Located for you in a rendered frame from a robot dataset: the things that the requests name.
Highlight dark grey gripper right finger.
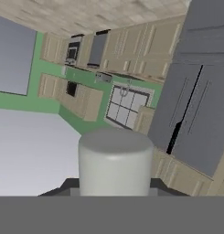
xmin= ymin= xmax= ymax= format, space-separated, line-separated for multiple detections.
xmin=149 ymin=177 xmax=190 ymax=197

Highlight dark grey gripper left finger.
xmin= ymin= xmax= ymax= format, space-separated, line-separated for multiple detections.
xmin=38 ymin=177 xmax=81 ymax=197

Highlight beige cupboards over fridge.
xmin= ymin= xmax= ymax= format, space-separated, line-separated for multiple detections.
xmin=150 ymin=144 xmax=224 ymax=197

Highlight black microwave oven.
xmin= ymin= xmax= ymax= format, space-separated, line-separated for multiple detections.
xmin=65 ymin=80 xmax=79 ymax=98

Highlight silver sink tap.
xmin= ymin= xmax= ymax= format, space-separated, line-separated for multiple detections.
xmin=120 ymin=79 xmax=133 ymax=97

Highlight grey fridge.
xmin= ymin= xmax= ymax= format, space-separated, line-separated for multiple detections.
xmin=146 ymin=0 xmax=224 ymax=178

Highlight silver toaster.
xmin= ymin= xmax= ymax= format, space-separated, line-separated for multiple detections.
xmin=94 ymin=71 xmax=113 ymax=84

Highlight black and silver oven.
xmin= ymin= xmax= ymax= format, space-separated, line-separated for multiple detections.
xmin=64 ymin=34 xmax=85 ymax=67

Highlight small beige base cupboard run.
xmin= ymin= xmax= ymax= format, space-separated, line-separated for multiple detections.
xmin=39 ymin=31 xmax=70 ymax=65

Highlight grey dishwasher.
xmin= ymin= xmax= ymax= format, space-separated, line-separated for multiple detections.
xmin=86 ymin=29 xmax=112 ymax=69

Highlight narrow beige wall cupboard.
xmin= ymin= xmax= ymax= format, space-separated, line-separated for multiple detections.
xmin=133 ymin=105 xmax=156 ymax=136

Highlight beige wall cupboard run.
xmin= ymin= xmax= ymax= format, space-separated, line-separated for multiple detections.
xmin=37 ymin=72 xmax=104 ymax=122

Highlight window with dark frame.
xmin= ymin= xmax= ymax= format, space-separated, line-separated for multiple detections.
xmin=104 ymin=81 xmax=155 ymax=131

